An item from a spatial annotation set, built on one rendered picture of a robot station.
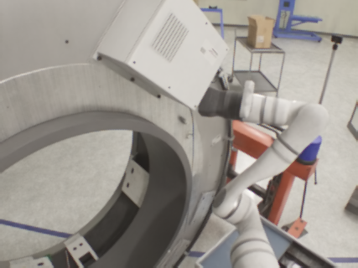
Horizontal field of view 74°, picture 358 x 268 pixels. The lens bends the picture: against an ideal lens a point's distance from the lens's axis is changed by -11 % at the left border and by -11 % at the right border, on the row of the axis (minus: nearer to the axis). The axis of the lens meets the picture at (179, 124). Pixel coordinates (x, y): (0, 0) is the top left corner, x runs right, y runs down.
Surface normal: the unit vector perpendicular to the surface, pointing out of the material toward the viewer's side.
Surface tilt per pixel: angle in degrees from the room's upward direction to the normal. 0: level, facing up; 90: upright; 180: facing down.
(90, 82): 90
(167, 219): 61
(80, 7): 90
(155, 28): 90
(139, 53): 90
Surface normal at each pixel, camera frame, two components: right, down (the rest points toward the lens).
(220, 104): -0.44, -0.29
